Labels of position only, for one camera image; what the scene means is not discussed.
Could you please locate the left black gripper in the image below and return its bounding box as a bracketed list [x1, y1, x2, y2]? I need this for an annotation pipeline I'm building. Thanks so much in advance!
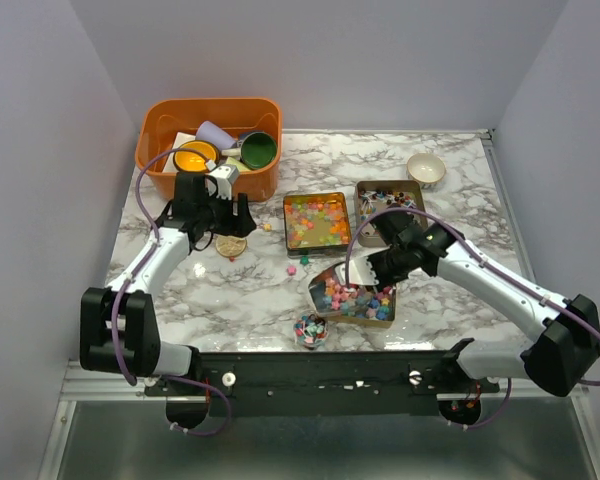
[198, 187, 258, 238]

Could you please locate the clear glass bowl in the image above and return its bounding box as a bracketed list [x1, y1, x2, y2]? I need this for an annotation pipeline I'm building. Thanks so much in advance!
[293, 313, 329, 350]

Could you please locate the metal scoop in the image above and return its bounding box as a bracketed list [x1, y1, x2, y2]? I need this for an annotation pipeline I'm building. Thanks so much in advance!
[325, 263, 347, 285]

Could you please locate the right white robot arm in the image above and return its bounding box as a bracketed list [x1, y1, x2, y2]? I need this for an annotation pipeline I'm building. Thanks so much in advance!
[367, 207, 600, 397]

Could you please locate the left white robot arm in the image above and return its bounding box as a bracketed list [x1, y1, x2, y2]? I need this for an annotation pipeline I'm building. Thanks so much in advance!
[79, 166, 256, 395]

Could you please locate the tin of pastel star candies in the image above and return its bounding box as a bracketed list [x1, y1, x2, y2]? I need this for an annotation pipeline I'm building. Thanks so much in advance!
[308, 271, 397, 329]

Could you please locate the tin of translucent star candies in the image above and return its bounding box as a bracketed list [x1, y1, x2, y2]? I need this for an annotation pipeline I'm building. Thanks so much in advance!
[283, 192, 352, 258]

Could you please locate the pale yellow cup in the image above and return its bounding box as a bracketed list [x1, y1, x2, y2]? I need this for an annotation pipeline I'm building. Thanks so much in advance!
[224, 157, 251, 173]

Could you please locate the tin of mini lollipops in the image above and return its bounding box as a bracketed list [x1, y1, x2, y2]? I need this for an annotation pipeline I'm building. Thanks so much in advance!
[354, 180, 425, 227]

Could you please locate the green bowl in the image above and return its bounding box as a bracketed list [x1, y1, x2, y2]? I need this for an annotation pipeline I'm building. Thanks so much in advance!
[238, 131, 278, 170]

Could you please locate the orange bowl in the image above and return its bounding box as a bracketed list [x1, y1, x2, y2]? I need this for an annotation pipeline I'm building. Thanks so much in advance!
[172, 140, 220, 173]

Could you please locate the white ceramic bowl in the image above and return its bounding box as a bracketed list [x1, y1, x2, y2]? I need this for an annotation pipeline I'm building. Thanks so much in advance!
[406, 153, 447, 189]

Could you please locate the lavender cup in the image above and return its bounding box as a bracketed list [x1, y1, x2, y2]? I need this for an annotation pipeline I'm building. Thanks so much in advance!
[195, 121, 236, 150]

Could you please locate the white box in bin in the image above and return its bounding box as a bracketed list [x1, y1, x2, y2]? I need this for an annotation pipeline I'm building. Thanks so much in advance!
[161, 130, 197, 174]

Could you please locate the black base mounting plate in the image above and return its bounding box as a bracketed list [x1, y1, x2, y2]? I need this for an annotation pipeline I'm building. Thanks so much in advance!
[144, 349, 501, 419]

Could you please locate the orange plastic bin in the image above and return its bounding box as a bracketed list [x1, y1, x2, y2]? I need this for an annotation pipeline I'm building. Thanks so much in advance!
[134, 97, 284, 203]

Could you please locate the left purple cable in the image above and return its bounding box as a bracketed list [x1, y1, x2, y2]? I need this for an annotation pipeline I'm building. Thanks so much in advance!
[110, 148, 234, 437]

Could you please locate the purple cable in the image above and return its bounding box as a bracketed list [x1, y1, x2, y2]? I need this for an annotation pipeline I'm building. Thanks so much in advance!
[110, 148, 234, 437]
[343, 207, 600, 431]

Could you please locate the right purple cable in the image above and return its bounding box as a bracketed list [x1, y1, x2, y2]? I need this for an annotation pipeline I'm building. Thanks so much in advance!
[343, 207, 600, 431]

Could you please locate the aluminium frame rail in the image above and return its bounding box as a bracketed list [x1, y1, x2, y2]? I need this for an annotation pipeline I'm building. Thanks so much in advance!
[59, 357, 589, 402]

